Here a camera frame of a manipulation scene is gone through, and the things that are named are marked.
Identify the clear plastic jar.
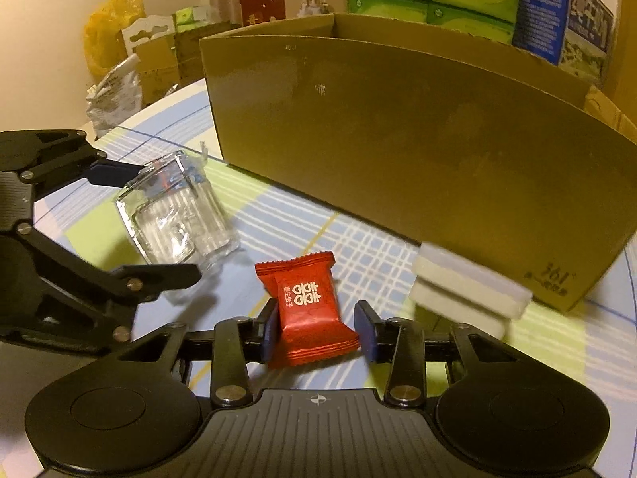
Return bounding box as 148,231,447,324
115,152,242,304

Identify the blue printed box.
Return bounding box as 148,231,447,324
512,0,615,85

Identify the white plastic bag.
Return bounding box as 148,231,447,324
86,55,145,140

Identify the red candy packet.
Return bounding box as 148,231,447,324
255,251,360,369

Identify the yellow plastic bag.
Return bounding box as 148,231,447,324
82,0,147,85

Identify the large cardboard box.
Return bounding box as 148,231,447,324
199,12,637,314

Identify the tall cardboard box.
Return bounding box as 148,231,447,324
174,21,240,85

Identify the small cardboard box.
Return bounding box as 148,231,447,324
134,37,181,108

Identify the white square container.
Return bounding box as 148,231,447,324
409,241,534,342

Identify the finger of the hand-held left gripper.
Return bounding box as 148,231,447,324
17,224,201,342
22,129,150,200

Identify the red gift box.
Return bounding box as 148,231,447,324
240,0,288,27

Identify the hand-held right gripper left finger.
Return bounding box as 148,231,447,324
119,301,279,408

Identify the checked tablecloth desktop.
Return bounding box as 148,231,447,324
0,80,637,409

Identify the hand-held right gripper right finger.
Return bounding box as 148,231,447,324
354,301,518,406

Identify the pale green packet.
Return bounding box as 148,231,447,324
174,6,212,28

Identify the brown wooden door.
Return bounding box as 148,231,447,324
600,0,637,110

